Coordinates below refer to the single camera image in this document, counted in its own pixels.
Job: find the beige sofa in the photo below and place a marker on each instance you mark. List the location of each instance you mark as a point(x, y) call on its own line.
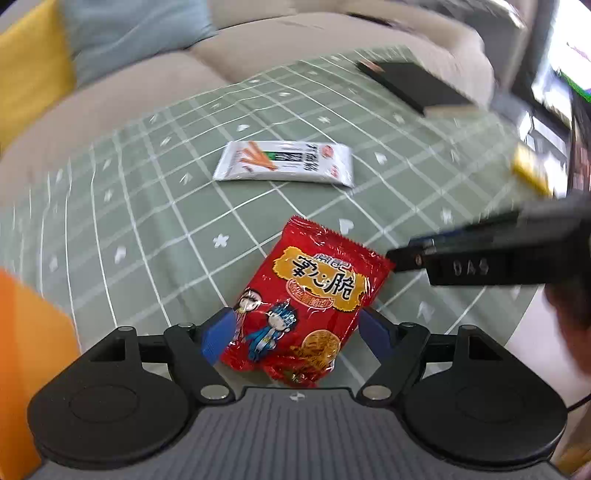
point(152, 83)

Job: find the green checked tablecloth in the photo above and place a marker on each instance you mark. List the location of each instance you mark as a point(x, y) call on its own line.
point(161, 207)

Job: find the television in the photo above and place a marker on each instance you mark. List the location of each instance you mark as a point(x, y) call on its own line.
point(577, 60)

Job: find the white snack packet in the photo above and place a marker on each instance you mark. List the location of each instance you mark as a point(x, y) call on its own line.
point(286, 162)

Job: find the yellow pillow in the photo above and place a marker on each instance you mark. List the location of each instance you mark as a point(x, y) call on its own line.
point(32, 78)

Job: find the light blue pillow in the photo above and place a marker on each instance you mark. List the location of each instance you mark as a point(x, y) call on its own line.
point(138, 32)

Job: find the yellow packet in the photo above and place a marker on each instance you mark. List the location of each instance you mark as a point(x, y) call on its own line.
point(531, 171)

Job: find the red cartoon snack packet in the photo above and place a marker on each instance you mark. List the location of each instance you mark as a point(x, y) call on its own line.
point(314, 295)

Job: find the black notebook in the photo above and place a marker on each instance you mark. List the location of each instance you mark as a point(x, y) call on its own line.
point(415, 85)

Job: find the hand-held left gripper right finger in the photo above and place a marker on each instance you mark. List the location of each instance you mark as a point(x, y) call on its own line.
point(376, 333)

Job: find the person's right hand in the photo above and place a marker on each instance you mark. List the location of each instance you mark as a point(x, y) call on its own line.
point(572, 316)

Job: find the orange storage box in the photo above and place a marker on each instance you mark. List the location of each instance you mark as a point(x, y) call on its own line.
point(27, 360)

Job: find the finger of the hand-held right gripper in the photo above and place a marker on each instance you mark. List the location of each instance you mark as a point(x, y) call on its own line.
point(408, 261)
point(461, 233)

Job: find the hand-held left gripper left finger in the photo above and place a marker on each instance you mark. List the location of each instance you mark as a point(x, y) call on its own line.
point(217, 334)

